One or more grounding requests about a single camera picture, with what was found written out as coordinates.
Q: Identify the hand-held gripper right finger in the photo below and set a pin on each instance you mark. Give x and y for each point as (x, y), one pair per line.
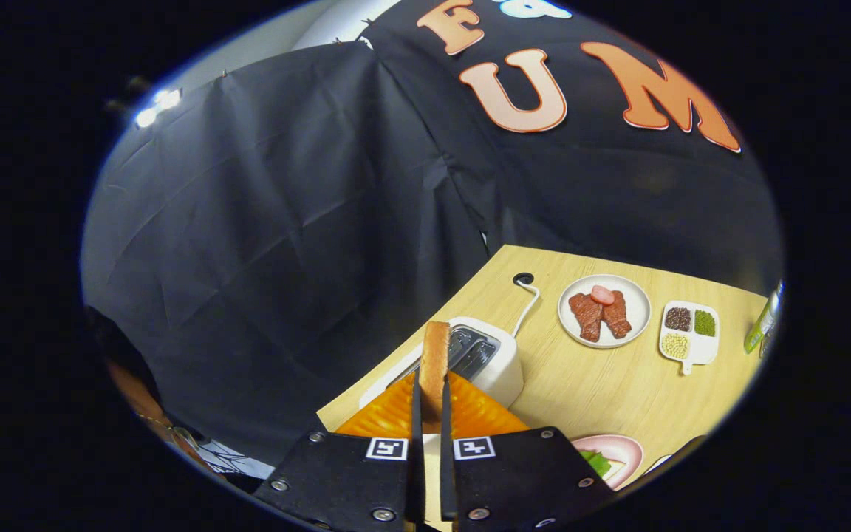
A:
(445, 421)

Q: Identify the white toaster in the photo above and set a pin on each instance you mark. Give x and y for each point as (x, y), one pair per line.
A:
(503, 369)

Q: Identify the white divided dish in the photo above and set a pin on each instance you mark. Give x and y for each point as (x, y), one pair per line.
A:
(699, 349)

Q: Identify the brown meat piece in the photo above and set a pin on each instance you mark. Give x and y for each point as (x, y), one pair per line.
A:
(586, 316)
(617, 316)

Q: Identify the round white meat plate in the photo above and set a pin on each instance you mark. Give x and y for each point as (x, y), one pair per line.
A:
(636, 303)

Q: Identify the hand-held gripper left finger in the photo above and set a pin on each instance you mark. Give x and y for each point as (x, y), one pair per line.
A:
(417, 414)

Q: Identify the silver bottle green label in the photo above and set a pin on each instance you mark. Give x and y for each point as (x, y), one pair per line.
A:
(761, 329)

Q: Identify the ceiling light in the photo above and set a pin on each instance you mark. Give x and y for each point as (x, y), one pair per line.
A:
(159, 105)

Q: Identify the pile of dark beans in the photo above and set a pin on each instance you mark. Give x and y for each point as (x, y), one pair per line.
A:
(677, 319)

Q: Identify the pink sausage slice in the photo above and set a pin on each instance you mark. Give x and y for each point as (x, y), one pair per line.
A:
(603, 295)

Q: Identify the green lettuce leaf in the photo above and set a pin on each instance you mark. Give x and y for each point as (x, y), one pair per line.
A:
(597, 462)

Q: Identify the toasted bread slice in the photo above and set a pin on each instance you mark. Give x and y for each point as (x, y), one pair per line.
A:
(434, 362)

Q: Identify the pile of yellow beans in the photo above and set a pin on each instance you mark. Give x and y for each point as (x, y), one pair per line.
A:
(675, 346)

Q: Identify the pile of green beans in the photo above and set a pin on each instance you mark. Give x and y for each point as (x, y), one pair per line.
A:
(705, 323)

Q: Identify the person's white patterned clothing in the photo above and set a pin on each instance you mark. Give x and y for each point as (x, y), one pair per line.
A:
(233, 462)

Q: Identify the pink plate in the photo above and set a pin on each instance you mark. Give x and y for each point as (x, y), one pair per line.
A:
(629, 451)

